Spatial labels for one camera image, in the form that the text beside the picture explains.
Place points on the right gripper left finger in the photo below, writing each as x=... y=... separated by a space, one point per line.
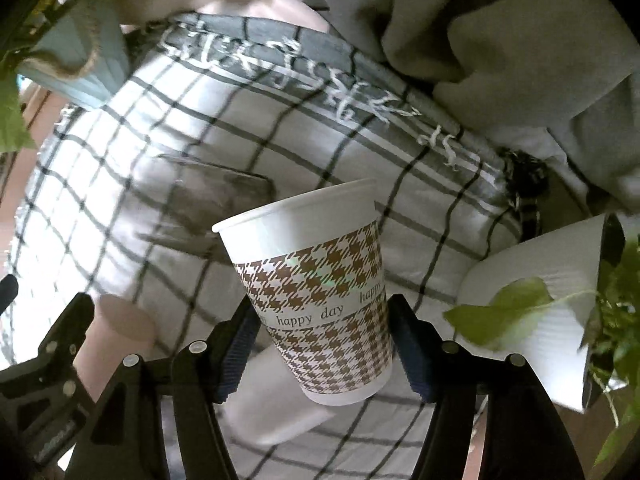
x=200 y=376

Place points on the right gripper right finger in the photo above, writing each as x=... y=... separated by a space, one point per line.
x=525 y=437

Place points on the houndstooth patterned paper cup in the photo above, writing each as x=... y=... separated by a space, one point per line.
x=312 y=267

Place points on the pink plastic cup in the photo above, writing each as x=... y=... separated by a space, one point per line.
x=118 y=329

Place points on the white frosted cup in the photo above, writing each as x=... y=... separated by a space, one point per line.
x=269 y=407

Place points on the dark smoky glass cup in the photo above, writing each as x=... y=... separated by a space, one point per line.
x=210 y=204

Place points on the green leafy plant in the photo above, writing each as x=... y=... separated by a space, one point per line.
x=605 y=428

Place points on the white ribbed plant pot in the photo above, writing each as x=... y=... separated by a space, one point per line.
x=536 y=299

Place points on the checkered grey white tablecloth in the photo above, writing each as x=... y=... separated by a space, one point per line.
x=303 y=109

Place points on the blue ribbed flower vase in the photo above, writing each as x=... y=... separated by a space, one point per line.
x=84 y=57

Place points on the grey curtain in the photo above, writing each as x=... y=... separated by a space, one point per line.
x=570 y=67

